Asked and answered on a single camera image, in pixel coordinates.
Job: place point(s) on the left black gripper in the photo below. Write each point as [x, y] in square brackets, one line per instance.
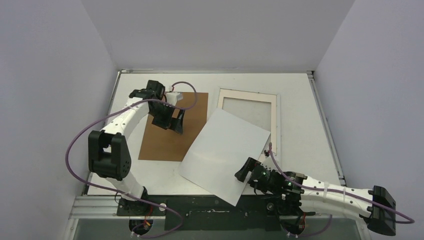
[167, 123]

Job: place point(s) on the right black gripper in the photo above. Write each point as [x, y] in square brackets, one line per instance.
[253, 172]

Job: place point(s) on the brown backing board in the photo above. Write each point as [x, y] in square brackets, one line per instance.
[167, 145]

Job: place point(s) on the sunset landscape photo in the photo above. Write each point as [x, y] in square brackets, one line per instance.
[220, 150]

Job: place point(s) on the white picture frame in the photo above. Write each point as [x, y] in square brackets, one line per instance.
[278, 109]

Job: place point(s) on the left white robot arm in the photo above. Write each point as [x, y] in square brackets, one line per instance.
[108, 152]

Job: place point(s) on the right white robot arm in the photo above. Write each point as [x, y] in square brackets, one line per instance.
[374, 207]

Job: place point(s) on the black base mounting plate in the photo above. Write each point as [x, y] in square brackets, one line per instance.
[285, 217]

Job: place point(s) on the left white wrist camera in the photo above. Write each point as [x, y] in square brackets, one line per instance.
[172, 97]

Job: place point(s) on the aluminium front rail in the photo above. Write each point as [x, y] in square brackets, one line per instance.
[99, 210]

